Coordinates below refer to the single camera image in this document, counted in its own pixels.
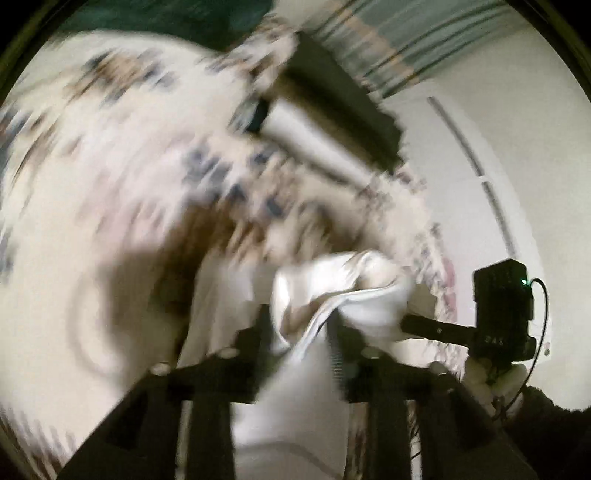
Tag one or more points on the white garment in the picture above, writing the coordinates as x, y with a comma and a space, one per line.
295, 415

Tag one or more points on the grey wall strip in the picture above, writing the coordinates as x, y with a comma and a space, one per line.
471, 157

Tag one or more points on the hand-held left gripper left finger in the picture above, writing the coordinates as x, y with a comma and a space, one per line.
251, 362

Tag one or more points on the person's right hand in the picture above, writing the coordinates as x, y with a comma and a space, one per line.
480, 383

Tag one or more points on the dark green cloth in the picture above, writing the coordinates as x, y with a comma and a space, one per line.
161, 18

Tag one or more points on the person's right forearm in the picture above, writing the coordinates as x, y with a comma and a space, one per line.
554, 438

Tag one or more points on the dark box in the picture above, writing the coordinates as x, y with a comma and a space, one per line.
332, 92

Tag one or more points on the printed blanket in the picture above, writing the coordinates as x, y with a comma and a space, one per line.
115, 161

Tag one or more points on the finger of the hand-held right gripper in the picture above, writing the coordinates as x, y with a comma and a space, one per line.
438, 330

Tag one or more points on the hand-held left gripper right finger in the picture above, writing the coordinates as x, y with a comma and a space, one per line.
358, 369

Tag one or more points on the striped curtain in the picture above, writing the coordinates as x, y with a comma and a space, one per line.
397, 41

